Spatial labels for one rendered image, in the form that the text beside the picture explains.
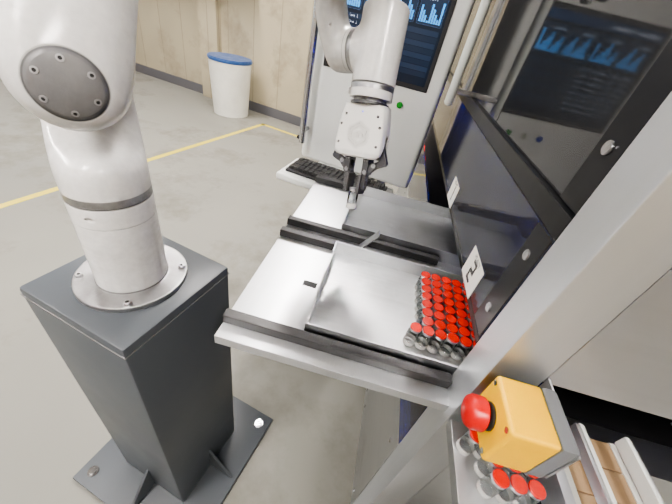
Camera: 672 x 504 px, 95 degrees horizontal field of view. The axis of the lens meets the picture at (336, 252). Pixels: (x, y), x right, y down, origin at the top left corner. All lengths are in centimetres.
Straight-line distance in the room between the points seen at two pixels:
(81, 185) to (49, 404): 122
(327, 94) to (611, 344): 118
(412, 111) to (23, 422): 179
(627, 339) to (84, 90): 64
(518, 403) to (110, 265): 62
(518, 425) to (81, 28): 61
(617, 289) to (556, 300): 5
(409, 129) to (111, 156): 101
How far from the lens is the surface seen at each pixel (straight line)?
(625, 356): 49
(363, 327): 60
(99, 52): 46
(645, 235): 37
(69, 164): 57
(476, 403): 43
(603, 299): 41
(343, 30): 71
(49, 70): 45
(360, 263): 74
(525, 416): 43
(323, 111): 138
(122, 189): 56
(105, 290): 69
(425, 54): 126
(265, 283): 65
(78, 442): 156
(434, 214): 106
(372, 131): 63
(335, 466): 142
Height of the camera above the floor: 134
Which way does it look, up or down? 37 degrees down
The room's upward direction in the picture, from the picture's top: 13 degrees clockwise
